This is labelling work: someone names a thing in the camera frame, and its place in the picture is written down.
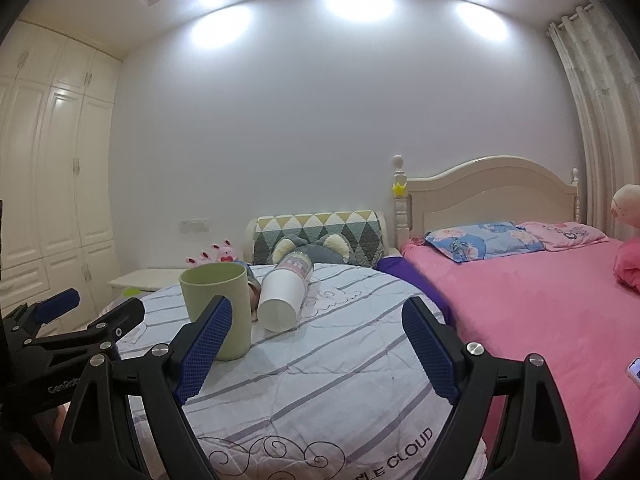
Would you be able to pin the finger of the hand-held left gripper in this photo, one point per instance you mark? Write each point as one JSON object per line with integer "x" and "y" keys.
{"x": 120, "y": 317}
{"x": 55, "y": 306}

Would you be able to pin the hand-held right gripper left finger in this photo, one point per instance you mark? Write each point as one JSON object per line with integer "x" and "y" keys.
{"x": 205, "y": 350}

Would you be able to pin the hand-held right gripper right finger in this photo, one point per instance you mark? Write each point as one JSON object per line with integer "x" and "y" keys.
{"x": 430, "y": 355}

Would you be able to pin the white cup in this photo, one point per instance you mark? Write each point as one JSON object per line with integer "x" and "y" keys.
{"x": 280, "y": 300}

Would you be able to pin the green cup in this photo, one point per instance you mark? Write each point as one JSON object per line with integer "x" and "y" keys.
{"x": 210, "y": 290}

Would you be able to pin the white nightstand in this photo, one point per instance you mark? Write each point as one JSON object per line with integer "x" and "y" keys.
{"x": 145, "y": 277}

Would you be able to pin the purple cloth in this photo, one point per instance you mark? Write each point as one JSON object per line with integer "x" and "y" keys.
{"x": 395, "y": 267}

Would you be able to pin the pink bunny toys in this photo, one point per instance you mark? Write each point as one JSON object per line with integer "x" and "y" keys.
{"x": 227, "y": 252}

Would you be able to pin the pink bedsheet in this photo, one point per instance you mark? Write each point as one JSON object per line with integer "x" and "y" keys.
{"x": 525, "y": 310}

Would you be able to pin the blue cartoon pillow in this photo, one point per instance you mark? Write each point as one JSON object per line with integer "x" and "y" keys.
{"x": 475, "y": 242}

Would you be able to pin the diamond patterned headboard cover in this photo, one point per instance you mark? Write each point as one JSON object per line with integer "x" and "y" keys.
{"x": 360, "y": 235}

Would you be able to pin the cream wardrobe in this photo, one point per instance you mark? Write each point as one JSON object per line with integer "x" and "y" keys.
{"x": 60, "y": 160}

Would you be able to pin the grey plush toy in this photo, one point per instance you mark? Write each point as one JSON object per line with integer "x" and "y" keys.
{"x": 320, "y": 255}

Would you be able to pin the yellow star ornament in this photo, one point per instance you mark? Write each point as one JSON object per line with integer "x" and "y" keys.
{"x": 398, "y": 190}

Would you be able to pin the cream wooden headboard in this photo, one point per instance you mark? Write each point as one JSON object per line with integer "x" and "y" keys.
{"x": 490, "y": 195}

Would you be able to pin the pink pillow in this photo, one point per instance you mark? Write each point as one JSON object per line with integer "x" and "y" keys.
{"x": 570, "y": 235}

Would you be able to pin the smartphone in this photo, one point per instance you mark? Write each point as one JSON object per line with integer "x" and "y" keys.
{"x": 635, "y": 371}

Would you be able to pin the pink cushion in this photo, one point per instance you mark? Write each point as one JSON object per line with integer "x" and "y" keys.
{"x": 630, "y": 265}

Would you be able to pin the pink plush doll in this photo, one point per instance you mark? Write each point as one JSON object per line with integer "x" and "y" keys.
{"x": 627, "y": 210}

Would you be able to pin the pale patterned curtain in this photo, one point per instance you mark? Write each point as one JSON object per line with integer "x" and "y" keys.
{"x": 600, "y": 110}

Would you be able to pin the curtain rod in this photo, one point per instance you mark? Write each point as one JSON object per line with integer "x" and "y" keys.
{"x": 582, "y": 10}

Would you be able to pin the wall socket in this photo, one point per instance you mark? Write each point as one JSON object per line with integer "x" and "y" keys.
{"x": 195, "y": 225}

